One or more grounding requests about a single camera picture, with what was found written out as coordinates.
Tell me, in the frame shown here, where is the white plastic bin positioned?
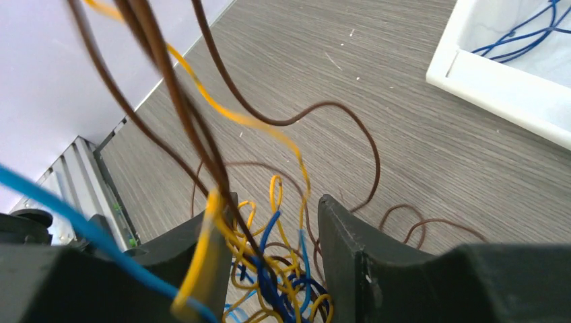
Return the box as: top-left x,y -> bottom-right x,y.
426,1 -> 570,148

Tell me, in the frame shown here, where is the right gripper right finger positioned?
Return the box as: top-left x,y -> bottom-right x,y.
318,194 -> 570,322

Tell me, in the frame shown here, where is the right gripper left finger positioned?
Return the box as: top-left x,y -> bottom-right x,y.
1,212 -> 231,322

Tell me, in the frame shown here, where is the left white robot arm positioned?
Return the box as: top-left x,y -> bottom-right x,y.
1,209 -> 53,246

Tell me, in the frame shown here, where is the aluminium frame rail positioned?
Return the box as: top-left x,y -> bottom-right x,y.
6,137 -> 138,251

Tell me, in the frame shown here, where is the dark blue wire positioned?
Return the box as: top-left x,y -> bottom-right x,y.
470,0 -> 571,63

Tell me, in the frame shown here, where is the coloured wire bundle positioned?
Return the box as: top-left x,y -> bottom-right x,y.
0,0 -> 490,323

